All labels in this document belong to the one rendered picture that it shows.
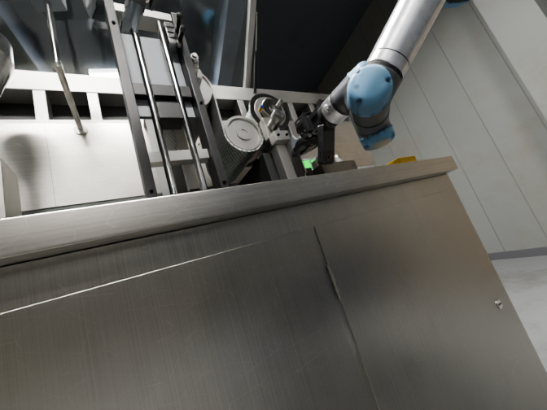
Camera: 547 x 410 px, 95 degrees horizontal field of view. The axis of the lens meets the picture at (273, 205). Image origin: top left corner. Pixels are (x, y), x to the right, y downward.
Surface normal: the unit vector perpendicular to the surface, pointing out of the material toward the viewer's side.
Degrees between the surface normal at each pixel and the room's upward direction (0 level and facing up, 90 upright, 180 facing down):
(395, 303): 90
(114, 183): 90
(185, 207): 90
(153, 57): 90
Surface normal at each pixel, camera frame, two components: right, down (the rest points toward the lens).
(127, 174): 0.44, -0.33
